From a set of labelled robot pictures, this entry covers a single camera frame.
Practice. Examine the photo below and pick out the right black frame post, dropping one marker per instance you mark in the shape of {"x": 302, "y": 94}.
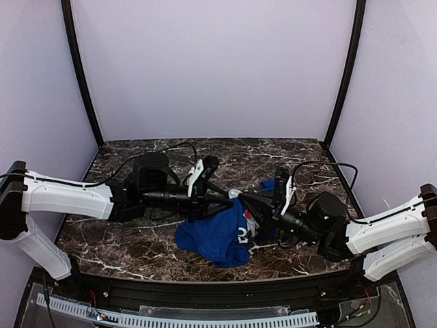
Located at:
{"x": 357, "y": 25}

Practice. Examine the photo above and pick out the left black frame post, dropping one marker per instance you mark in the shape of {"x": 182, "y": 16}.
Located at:
{"x": 75, "y": 53}

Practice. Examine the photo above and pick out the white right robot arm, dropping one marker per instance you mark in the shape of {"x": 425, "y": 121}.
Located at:
{"x": 377, "y": 244}

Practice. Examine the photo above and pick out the white slotted cable duct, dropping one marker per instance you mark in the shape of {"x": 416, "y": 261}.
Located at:
{"x": 149, "y": 316}

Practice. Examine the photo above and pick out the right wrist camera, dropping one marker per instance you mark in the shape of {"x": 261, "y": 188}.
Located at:
{"x": 306, "y": 188}

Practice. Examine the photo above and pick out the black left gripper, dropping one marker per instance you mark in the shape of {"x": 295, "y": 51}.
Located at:
{"x": 196, "y": 200}

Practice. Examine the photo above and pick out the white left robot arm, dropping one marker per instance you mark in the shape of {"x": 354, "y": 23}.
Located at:
{"x": 24, "y": 192}

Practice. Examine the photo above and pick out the black frame post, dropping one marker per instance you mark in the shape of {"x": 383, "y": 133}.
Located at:
{"x": 357, "y": 25}
{"x": 75, "y": 53}

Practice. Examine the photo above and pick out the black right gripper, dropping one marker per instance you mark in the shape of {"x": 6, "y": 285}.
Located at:
{"x": 279, "y": 210}

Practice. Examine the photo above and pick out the black front aluminium rail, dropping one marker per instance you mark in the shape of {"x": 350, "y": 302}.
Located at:
{"x": 312, "y": 291}

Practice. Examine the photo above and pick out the blue printed t-shirt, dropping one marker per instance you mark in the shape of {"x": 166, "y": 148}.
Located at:
{"x": 222, "y": 239}

